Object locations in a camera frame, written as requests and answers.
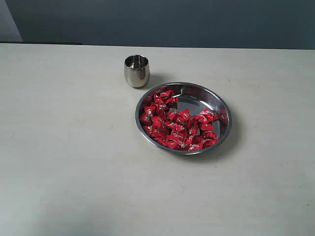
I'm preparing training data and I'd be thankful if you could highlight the red candy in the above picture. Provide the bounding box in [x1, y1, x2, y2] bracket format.
[143, 125, 160, 138]
[171, 123, 188, 138]
[153, 90, 178, 105]
[164, 140, 189, 150]
[140, 106, 156, 126]
[194, 108, 219, 123]
[201, 139, 218, 148]
[175, 109, 191, 126]

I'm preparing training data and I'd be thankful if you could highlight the round stainless steel plate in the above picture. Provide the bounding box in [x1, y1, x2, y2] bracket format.
[135, 82, 232, 155]

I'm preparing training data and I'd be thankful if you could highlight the stainless steel cup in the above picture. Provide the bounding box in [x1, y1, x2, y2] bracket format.
[124, 55, 150, 88]

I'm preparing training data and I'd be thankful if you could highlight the red wrapped candy top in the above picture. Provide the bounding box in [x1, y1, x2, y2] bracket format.
[153, 90, 178, 105]

